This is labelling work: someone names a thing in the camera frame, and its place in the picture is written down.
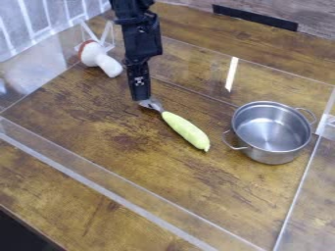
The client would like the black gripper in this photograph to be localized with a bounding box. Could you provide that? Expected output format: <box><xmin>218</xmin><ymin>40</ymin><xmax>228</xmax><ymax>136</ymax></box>
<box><xmin>115</xmin><ymin>11</ymin><xmax>163</xmax><ymax>101</ymax></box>

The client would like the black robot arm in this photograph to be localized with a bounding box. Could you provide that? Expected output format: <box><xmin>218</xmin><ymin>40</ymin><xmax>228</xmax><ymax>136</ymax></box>
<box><xmin>108</xmin><ymin>0</ymin><xmax>163</xmax><ymax>101</ymax></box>

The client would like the clear acrylic stand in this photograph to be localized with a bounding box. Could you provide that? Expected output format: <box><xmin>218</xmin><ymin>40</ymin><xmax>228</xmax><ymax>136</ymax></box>
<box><xmin>75</xmin><ymin>22</ymin><xmax>115</xmax><ymax>52</ymax></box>

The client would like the white toy mushroom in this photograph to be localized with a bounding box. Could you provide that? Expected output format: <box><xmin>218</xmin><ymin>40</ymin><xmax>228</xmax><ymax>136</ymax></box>
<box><xmin>79</xmin><ymin>40</ymin><xmax>123</xmax><ymax>77</ymax></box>

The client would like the black strip on table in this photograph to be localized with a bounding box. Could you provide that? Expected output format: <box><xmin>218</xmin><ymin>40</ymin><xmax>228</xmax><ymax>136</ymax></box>
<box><xmin>212</xmin><ymin>4</ymin><xmax>299</xmax><ymax>31</ymax></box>

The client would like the stainless steel pot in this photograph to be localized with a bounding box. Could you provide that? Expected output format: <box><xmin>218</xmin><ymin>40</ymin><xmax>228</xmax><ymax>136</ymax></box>
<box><xmin>223</xmin><ymin>101</ymin><xmax>318</xmax><ymax>165</ymax></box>

